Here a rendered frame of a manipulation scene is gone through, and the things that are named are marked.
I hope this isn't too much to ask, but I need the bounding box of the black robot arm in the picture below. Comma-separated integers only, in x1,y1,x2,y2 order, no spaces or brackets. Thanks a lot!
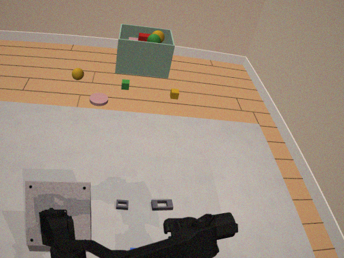
39,208,238,258

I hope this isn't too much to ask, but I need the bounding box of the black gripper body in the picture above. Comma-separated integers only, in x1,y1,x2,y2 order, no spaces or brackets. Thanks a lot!
163,219,180,234

